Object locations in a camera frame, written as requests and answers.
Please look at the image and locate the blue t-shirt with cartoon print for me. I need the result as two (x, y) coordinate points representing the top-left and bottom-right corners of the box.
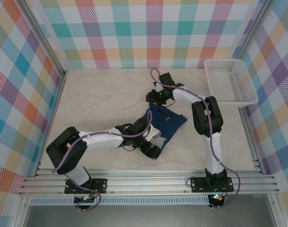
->
(140, 104), (189, 162)

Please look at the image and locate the white plastic mesh basket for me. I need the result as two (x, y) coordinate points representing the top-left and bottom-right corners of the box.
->
(203, 58), (259, 108)

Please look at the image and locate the grey metal panel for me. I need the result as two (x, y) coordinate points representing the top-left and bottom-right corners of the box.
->
(23, 204), (276, 227)

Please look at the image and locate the small circuit board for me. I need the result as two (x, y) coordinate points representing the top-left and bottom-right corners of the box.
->
(74, 195), (97, 205)
(209, 193), (225, 202)

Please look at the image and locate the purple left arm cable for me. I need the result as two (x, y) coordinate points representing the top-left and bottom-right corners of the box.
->
(51, 110), (153, 211)

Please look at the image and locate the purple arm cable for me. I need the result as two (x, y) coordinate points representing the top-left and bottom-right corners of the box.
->
(150, 68), (241, 210)
(51, 110), (153, 211)

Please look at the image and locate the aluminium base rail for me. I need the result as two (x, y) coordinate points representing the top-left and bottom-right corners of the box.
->
(18, 162), (281, 196)

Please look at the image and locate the white slotted cable duct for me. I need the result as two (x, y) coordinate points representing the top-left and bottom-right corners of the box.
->
(30, 195), (210, 206)

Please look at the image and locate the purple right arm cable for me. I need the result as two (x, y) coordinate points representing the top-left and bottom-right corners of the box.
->
(150, 68), (241, 210)

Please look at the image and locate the aluminium side rail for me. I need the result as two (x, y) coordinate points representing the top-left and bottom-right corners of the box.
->
(237, 104), (264, 175)
(35, 70), (69, 177)

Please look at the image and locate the aluminium frame post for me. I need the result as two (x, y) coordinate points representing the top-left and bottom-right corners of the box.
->
(233, 0), (276, 60)
(17, 0), (70, 80)

